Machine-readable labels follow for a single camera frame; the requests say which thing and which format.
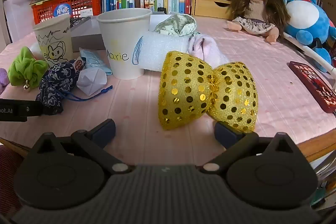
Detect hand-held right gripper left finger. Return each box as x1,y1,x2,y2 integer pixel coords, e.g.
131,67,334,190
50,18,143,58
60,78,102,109
28,119,132,174

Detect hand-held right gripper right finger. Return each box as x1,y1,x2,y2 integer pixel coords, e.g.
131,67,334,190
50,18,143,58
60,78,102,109
201,121,305,174

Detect green scrunchie with bell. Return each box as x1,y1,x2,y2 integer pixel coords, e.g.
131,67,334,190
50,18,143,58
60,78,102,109
8,46,50,90

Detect navy floral drawstring pouch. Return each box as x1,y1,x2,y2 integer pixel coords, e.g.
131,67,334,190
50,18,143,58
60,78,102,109
35,56,113,115

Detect white paper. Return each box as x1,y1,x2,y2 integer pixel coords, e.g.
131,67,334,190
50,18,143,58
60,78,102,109
76,67,108,96

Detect gold sequin bow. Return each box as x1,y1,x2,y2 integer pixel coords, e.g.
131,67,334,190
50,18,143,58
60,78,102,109
158,51,259,133

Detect white storage box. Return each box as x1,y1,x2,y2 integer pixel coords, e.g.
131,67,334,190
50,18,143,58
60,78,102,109
70,13,181,52

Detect white foam sheet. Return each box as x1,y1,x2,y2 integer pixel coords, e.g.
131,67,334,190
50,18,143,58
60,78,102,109
133,30,196,72

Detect purple scrunchie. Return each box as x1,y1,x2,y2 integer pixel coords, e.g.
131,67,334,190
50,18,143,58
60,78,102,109
0,68,10,94

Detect pink tablecloth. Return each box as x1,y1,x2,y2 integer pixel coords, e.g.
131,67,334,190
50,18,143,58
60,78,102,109
0,15,336,161

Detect light blue mask pack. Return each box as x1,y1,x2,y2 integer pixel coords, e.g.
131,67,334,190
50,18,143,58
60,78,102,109
79,48,113,75

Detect paper cup with cartoon drawing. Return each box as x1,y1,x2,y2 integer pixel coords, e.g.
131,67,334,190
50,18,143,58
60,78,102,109
33,14,74,62

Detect pale pink cloth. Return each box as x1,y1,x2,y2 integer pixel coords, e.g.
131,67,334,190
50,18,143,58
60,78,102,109
188,33,230,64

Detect white paper cup with writing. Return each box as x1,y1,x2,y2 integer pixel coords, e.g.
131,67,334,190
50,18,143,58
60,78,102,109
96,7,153,80

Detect red phone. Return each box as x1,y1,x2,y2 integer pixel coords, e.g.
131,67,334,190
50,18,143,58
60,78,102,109
288,61,336,114

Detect red plastic basket with label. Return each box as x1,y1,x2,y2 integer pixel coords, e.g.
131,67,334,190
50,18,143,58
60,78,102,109
30,0,103,25

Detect white plastic bar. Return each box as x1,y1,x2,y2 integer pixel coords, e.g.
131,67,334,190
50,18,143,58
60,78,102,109
283,31,336,73

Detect green patterned cloth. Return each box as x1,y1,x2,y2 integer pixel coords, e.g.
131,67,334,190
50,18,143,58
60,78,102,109
154,13,197,36

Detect wooden drawer box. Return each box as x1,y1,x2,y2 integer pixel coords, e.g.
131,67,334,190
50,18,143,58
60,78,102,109
191,0,238,20

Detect brown haired doll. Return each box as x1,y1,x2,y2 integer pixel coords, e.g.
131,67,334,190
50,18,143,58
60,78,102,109
226,0,291,43

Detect blue plush toy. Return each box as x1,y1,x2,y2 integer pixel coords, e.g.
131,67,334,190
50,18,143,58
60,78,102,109
282,0,336,73

